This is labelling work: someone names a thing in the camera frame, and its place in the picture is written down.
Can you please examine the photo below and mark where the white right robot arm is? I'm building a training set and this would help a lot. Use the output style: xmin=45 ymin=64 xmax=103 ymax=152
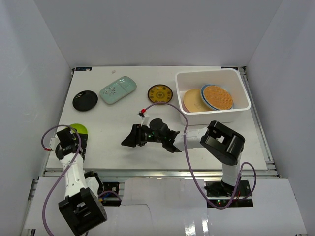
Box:
xmin=121 ymin=118 xmax=245 ymax=196

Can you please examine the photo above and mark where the black round plate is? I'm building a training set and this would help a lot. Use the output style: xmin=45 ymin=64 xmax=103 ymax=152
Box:
xmin=72 ymin=90 xmax=98 ymax=112

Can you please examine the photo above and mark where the yellow black patterned plate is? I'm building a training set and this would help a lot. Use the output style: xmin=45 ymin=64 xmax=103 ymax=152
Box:
xmin=147 ymin=84 xmax=173 ymax=103

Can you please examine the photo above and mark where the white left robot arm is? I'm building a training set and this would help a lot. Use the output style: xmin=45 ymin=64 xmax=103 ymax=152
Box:
xmin=55 ymin=127 xmax=108 ymax=236

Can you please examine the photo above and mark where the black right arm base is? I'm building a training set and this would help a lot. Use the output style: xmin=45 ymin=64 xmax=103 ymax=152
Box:
xmin=204 ymin=180 xmax=253 ymax=208

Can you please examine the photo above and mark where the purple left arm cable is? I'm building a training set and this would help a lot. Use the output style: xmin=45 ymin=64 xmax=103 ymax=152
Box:
xmin=40 ymin=125 xmax=121 ymax=236

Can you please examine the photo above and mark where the tan round plate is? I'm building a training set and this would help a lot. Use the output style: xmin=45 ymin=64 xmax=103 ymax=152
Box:
xmin=183 ymin=88 xmax=211 ymax=113

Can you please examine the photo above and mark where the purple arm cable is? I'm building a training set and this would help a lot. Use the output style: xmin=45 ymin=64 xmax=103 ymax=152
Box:
xmin=141 ymin=102 xmax=258 ymax=210
xmin=40 ymin=125 xmax=121 ymax=236

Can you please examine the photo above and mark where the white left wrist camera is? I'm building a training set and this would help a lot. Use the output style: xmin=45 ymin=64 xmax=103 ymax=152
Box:
xmin=44 ymin=137 xmax=59 ymax=151

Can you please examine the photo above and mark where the white plastic bin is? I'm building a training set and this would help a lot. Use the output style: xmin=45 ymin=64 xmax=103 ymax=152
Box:
xmin=175 ymin=68 xmax=252 ymax=125

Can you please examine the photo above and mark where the blue label sticker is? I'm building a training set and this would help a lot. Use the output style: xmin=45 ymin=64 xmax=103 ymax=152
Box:
xmin=75 ymin=67 xmax=92 ymax=71

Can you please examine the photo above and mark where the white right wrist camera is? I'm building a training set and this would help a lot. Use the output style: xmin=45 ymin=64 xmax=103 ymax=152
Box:
xmin=137 ymin=109 xmax=150 ymax=126

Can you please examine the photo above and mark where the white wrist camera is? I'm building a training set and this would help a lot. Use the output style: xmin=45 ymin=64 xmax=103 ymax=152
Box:
xmin=44 ymin=137 xmax=59 ymax=151
xmin=137 ymin=109 xmax=150 ymax=126

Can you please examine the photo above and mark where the pink round plate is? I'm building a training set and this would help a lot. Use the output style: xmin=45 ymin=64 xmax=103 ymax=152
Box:
xmin=182 ymin=100 xmax=190 ymax=113

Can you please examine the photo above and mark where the aluminium table frame rail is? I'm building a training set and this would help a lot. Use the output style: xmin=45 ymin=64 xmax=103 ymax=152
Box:
xmin=44 ymin=169 xmax=278 ymax=179

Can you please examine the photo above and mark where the lime green round plate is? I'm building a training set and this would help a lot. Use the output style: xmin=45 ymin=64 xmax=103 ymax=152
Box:
xmin=69 ymin=123 xmax=88 ymax=135

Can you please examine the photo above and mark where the woven wicker round plate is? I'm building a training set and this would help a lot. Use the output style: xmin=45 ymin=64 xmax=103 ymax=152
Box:
xmin=203 ymin=85 xmax=233 ymax=110

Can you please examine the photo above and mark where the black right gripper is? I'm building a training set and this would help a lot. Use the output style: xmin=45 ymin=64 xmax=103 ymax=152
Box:
xmin=122 ymin=123 xmax=164 ymax=147

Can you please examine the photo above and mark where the blue round plate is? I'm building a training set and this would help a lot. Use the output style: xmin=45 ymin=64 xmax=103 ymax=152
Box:
xmin=200 ymin=84 xmax=217 ymax=111

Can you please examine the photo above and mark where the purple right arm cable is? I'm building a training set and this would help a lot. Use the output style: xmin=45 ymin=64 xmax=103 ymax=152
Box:
xmin=141 ymin=102 xmax=258 ymax=210

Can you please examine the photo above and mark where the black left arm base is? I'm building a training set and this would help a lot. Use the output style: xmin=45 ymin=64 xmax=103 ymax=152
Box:
xmin=99 ymin=181 xmax=121 ymax=207

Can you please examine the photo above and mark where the pale green rectangular dish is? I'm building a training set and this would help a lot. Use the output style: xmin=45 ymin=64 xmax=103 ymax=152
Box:
xmin=99 ymin=76 xmax=137 ymax=105

